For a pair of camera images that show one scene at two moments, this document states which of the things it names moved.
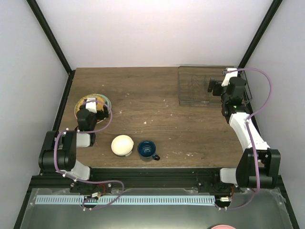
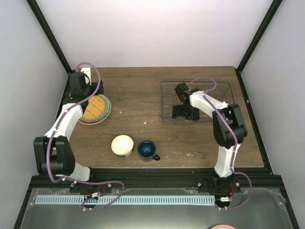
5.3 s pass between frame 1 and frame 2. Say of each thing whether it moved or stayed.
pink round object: stayed
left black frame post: stayed
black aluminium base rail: stayed
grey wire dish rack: moved
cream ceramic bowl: stayed
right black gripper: moved
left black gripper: moved
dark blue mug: stayed
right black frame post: stayed
